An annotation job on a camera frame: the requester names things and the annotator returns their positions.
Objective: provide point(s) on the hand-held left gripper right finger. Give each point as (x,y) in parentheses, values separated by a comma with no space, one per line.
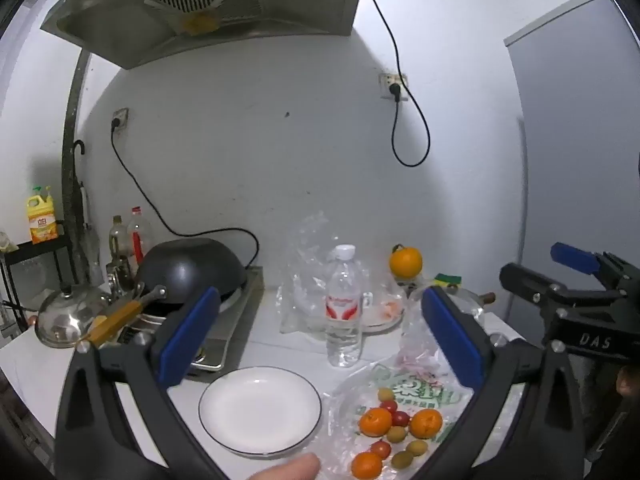
(452,332)

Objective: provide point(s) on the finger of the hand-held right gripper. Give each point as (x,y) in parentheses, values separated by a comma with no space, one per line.
(572,256)
(530,280)

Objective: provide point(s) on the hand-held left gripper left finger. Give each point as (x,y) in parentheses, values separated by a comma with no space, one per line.
(192,332)

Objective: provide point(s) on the yellow-brown longan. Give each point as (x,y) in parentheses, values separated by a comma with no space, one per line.
(396,434)
(402,459)
(416,446)
(384,394)

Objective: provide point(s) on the tangerine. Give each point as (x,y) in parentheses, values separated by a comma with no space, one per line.
(375,421)
(366,466)
(426,423)

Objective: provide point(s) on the red cherry tomato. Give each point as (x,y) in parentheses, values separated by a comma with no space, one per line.
(400,418)
(388,406)
(381,448)

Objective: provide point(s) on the white plate with dark rim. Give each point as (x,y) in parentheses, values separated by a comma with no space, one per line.
(260,410)

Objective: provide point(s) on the person's right hand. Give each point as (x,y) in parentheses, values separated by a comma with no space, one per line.
(629,381)

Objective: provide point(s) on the person's left hand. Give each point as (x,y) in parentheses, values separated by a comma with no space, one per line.
(292,469)

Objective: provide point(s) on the crumpled clear plastic bag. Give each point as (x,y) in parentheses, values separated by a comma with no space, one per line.
(417,325)

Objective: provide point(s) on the stainless steel induction cooker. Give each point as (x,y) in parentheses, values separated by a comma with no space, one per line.
(235,320)

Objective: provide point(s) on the yellow green sponge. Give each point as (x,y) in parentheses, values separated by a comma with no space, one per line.
(448,279)

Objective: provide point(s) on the small white dish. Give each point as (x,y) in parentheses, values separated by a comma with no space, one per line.
(382,317)

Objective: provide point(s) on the orange with stem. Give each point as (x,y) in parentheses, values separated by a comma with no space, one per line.
(406,262)

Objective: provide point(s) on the red label sauce bottle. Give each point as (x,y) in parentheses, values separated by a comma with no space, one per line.
(137,237)

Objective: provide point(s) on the clear water bottle red label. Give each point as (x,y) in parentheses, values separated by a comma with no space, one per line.
(344,310)

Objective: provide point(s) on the dark oil bottle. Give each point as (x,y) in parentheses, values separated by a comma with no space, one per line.
(119,245)

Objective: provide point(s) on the grey door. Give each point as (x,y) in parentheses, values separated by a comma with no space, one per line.
(580,135)

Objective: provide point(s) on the tall clear plastic bag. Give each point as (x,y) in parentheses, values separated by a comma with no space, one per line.
(305,280)

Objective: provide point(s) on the steel pot lid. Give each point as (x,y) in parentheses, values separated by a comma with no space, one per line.
(67,317)

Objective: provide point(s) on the black umbrella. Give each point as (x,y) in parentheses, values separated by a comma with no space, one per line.
(84,220)

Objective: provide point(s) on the black metal rack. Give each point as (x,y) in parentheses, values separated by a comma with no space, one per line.
(35,247)

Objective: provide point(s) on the yellow detergent bottle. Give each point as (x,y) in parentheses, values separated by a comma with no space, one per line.
(42,220)

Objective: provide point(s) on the steel range hood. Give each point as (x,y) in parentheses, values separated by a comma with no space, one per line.
(125,25)

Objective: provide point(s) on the dark speckled wall post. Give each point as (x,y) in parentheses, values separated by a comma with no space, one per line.
(70,160)

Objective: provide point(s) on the white wall socket with plug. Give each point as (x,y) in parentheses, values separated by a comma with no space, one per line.
(120,119)

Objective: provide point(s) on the white double wall socket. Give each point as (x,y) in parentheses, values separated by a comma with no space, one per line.
(393,86)

